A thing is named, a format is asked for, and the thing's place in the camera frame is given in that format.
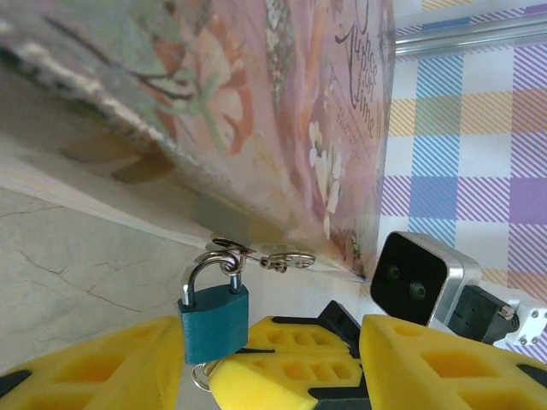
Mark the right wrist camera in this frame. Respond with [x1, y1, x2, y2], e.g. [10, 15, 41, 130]
[369, 230, 547, 360]

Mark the pink illustrated tin box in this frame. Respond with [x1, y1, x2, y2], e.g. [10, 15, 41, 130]
[0, 0, 397, 284]

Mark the aluminium frame post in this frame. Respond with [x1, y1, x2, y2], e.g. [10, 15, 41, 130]
[395, 15, 547, 56]

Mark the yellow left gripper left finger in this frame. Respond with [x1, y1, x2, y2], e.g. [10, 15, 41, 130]
[0, 314, 186, 410]

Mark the small blue padlock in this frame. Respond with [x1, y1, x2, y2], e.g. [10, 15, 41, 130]
[177, 249, 251, 366]

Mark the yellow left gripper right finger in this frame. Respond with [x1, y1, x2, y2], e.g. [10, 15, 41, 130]
[360, 313, 547, 410]

